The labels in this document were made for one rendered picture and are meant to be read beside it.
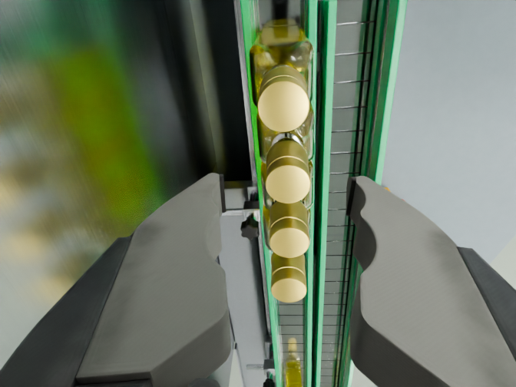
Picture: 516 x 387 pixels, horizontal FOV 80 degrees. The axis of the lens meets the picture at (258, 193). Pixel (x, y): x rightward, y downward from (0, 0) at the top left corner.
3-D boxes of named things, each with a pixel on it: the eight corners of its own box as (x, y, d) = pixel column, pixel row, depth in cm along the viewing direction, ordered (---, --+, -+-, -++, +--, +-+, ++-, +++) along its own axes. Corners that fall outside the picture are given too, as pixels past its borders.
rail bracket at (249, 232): (224, 178, 56) (210, 223, 45) (262, 176, 55) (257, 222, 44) (227, 196, 58) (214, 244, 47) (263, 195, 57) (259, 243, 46)
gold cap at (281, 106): (259, 65, 23) (256, 78, 19) (308, 66, 23) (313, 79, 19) (259, 113, 25) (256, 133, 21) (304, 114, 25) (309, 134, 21)
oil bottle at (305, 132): (263, 73, 46) (253, 120, 28) (302, 69, 45) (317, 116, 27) (266, 110, 49) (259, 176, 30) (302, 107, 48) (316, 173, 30)
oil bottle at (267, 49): (259, 28, 43) (245, 48, 24) (301, 24, 42) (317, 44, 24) (262, 71, 46) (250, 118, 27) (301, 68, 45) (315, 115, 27)
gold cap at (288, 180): (264, 141, 26) (262, 165, 22) (307, 139, 26) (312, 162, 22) (267, 178, 28) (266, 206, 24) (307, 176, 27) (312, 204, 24)
